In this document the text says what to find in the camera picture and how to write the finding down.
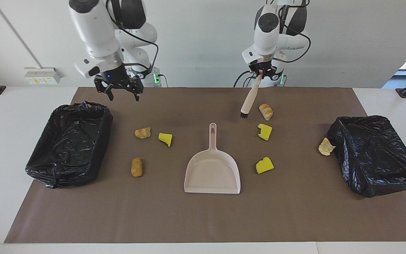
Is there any beige hand brush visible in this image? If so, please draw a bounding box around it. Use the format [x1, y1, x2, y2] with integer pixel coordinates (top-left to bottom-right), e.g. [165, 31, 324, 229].
[240, 72, 263, 119]

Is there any orange striped toy croissant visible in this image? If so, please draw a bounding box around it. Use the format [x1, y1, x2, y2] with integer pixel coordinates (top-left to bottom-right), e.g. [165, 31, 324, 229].
[258, 103, 274, 121]
[134, 127, 152, 139]

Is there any yellow sponge piece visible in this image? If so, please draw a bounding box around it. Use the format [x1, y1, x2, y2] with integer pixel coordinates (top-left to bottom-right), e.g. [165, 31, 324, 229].
[257, 123, 273, 141]
[256, 157, 275, 175]
[158, 133, 173, 147]

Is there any brown bread roll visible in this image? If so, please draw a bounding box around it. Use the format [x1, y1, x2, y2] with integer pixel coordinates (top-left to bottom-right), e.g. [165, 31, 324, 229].
[131, 157, 143, 177]

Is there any pale ridged bread piece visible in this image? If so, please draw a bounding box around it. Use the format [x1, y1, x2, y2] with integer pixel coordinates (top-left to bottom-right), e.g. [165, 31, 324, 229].
[318, 137, 336, 156]

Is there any beige plastic dustpan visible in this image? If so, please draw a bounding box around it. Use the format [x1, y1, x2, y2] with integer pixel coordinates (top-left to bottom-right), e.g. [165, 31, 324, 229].
[184, 122, 241, 195]

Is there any black bag lined bin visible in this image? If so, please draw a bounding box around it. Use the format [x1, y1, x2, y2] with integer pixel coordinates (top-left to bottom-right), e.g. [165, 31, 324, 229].
[327, 115, 406, 198]
[25, 101, 114, 189]

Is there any brown paper table mat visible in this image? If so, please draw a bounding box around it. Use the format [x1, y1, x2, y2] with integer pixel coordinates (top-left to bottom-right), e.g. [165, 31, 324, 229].
[4, 87, 406, 244]

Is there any black left base cable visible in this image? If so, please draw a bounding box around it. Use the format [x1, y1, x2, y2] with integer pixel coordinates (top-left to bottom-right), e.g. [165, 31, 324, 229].
[234, 70, 256, 88]

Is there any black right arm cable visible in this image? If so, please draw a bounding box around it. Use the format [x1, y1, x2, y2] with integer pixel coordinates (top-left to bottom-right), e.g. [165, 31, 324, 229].
[106, 0, 160, 76]

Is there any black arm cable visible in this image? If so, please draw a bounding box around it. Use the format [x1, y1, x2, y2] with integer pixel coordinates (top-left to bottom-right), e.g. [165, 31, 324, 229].
[275, 0, 311, 64]
[106, 0, 160, 76]

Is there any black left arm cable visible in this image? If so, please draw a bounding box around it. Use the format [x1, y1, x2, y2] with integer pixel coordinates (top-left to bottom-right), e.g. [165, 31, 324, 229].
[275, 0, 311, 64]

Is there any white wall socket box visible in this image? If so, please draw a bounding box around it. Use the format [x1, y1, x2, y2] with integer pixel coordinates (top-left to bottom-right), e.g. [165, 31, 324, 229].
[24, 67, 62, 85]

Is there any white wall cable conduit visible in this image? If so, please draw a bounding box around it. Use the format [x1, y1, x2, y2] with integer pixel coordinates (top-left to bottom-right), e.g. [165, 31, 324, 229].
[0, 0, 44, 69]

